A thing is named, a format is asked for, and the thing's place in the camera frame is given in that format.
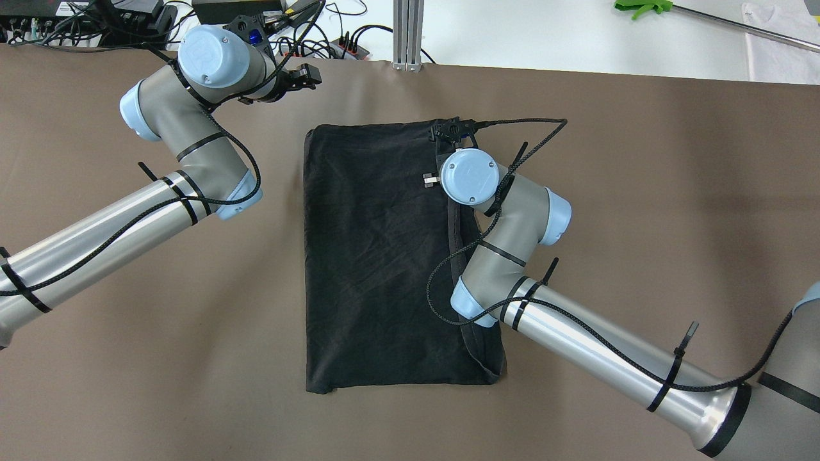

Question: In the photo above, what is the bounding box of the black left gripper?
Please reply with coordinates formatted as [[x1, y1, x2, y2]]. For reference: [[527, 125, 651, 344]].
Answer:
[[259, 63, 322, 103]]

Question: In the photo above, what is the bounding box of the black printed t-shirt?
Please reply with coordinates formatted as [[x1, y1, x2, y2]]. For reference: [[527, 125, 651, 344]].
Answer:
[[304, 122, 505, 394]]

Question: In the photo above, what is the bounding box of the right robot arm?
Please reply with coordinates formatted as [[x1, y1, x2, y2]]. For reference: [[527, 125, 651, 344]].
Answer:
[[419, 137, 818, 460]]

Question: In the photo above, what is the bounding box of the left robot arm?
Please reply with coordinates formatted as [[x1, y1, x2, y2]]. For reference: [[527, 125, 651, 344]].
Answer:
[[1, 24, 322, 348]]

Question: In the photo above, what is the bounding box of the black power adapter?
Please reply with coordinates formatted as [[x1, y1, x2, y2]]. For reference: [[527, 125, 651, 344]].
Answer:
[[191, 1, 285, 24]]

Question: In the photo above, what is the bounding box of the black mini computer box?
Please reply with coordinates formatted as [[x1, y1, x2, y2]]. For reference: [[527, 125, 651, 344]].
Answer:
[[1, 1, 191, 49]]

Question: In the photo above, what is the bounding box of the green clamp tool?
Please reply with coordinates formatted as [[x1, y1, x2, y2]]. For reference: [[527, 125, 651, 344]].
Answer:
[[613, 0, 674, 20]]

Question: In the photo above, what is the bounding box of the white cloth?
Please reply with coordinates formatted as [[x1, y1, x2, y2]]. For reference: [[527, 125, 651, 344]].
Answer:
[[742, 3, 820, 85]]

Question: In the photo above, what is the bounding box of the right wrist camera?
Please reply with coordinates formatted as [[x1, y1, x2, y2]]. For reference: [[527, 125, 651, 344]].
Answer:
[[429, 117, 479, 154]]

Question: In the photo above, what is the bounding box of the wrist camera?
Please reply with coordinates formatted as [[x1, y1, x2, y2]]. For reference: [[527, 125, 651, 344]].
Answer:
[[429, 117, 479, 154], [222, 15, 275, 60]]

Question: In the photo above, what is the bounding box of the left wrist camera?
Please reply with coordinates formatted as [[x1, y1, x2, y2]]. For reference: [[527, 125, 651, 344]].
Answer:
[[222, 15, 275, 60]]

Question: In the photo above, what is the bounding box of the aluminium frame post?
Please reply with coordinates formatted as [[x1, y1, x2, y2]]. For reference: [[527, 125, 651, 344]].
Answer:
[[392, 0, 424, 72]]

